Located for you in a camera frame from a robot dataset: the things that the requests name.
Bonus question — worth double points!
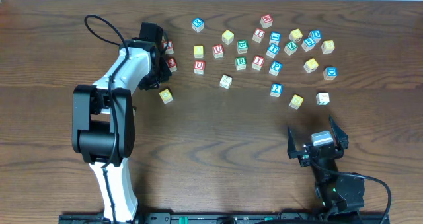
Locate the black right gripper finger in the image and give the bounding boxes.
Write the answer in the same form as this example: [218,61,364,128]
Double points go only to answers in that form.
[287,127,297,159]
[329,116,349,149]

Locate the red u block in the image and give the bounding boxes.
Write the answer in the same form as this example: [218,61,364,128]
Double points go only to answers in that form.
[194,60,206,75]
[212,44,224,59]

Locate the green R block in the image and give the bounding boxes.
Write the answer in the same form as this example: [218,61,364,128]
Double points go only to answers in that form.
[235,57,247,71]

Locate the red E block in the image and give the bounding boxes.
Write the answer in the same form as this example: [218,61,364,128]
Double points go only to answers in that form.
[167,58,177,72]

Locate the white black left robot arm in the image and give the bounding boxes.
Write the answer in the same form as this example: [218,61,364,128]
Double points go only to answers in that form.
[72,39,171,223]

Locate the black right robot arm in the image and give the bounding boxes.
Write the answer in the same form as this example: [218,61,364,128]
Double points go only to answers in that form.
[287,118,365,214]

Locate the yellow block left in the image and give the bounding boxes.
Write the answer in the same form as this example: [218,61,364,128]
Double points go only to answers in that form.
[159,89,173,104]

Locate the red Y block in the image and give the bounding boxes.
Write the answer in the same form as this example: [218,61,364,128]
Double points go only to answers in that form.
[162,40,174,54]

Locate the white green block right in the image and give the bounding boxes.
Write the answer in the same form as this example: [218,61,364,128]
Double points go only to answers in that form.
[316,93,330,106]

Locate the yellow O block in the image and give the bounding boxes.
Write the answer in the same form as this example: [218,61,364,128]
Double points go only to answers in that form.
[194,45,204,59]

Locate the yellow S block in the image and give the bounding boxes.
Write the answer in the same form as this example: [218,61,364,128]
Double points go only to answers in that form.
[289,94,304,110]

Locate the blue X block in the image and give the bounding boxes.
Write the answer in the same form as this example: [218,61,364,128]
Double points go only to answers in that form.
[191,18,204,33]

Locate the blue 2 block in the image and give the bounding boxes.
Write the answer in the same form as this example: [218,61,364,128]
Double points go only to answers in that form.
[270,83,283,97]

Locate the plain white wooden block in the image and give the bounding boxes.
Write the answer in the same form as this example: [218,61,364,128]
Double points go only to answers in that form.
[219,75,233,89]

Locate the blue D block lower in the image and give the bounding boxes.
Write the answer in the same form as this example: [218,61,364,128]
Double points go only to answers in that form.
[323,67,338,80]

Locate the blue d block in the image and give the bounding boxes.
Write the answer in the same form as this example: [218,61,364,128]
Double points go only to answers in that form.
[308,30,322,43]
[323,67,338,80]

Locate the yellow block top middle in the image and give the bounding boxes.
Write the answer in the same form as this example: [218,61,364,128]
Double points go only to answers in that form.
[222,30,235,45]

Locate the blue P block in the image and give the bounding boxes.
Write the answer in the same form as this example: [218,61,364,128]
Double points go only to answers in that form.
[269,61,283,76]

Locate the green B block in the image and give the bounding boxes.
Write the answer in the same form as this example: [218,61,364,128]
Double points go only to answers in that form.
[237,40,249,54]

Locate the yellow 8 block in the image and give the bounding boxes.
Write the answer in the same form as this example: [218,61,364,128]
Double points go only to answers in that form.
[321,40,335,54]

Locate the red I block lower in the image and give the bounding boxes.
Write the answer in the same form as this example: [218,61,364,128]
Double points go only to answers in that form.
[252,56,264,71]

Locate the red i block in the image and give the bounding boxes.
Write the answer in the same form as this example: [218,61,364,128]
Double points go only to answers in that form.
[252,28,265,43]
[252,56,264,71]

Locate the blue S block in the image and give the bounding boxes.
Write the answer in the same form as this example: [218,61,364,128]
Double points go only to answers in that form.
[301,37,316,52]

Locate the blue T block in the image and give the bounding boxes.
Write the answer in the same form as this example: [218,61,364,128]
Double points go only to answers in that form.
[266,44,280,59]

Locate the green Z block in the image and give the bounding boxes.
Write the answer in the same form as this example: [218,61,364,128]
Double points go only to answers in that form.
[284,41,298,56]

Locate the red I block upper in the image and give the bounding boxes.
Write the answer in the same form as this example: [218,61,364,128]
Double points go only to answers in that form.
[252,28,265,43]

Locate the blue D block upper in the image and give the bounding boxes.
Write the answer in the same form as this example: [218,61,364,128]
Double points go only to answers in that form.
[308,30,322,43]

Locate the yellow block upper right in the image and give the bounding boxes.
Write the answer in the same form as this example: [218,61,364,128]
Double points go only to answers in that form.
[289,28,303,43]

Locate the blue L block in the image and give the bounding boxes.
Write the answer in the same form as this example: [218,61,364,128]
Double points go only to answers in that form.
[269,32,281,45]

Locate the red H block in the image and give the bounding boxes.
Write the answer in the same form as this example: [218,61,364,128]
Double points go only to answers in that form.
[260,14,274,29]

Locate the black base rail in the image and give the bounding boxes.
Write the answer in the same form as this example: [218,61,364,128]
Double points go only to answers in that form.
[58,211,391,224]

